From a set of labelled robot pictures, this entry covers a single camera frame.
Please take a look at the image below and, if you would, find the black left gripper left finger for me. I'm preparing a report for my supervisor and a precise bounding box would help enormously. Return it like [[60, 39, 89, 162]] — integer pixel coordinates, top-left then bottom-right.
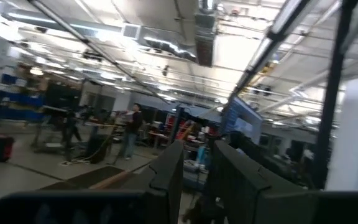
[[119, 139, 185, 224]]

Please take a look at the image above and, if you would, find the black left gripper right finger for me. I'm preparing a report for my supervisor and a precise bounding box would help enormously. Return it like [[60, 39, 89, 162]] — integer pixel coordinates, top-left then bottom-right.
[[208, 139, 307, 224]]

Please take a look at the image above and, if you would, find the person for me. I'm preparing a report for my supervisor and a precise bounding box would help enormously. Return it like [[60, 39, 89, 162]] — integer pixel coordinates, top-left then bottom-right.
[[118, 103, 144, 161]]

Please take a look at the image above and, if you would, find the black mat orange striped edge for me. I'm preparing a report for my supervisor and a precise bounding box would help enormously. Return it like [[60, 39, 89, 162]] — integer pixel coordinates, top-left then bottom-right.
[[40, 166, 136, 191]]

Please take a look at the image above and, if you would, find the black floor box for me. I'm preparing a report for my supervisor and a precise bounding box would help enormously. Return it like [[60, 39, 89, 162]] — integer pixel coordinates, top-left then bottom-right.
[[85, 133, 112, 165]]

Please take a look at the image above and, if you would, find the white pillar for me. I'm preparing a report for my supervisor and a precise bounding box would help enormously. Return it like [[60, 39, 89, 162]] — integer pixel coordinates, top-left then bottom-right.
[[324, 76, 358, 192]]

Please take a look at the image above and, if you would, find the blue storage shelving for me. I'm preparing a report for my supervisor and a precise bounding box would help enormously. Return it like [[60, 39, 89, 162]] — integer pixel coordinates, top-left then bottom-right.
[[0, 73, 48, 123]]

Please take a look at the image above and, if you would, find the black frame post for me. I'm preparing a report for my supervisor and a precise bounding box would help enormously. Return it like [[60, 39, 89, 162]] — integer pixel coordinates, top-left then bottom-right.
[[312, 0, 358, 190]]

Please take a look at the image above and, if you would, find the black frame light bar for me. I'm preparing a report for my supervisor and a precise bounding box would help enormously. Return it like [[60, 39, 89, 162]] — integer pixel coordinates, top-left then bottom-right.
[[228, 0, 323, 103]]

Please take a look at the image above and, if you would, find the silver ceiling duct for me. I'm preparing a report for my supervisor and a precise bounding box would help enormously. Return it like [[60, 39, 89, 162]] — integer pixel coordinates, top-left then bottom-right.
[[194, 0, 219, 68]]

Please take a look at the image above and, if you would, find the black frame crossbar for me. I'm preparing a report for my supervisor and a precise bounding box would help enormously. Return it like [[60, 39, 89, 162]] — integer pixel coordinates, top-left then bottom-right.
[[26, 0, 170, 105]]

